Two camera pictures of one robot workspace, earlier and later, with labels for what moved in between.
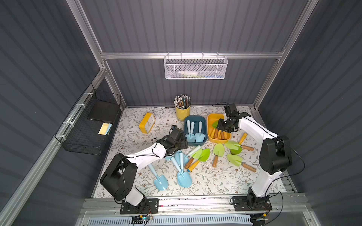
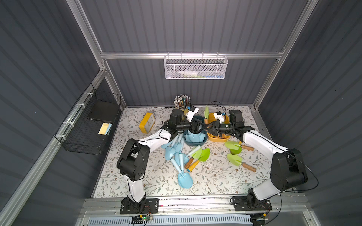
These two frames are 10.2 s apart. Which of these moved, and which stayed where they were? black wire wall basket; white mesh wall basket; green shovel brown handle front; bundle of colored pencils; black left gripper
Moved: green shovel brown handle front; black left gripper
Stayed: black wire wall basket; bundle of colored pencils; white mesh wall basket
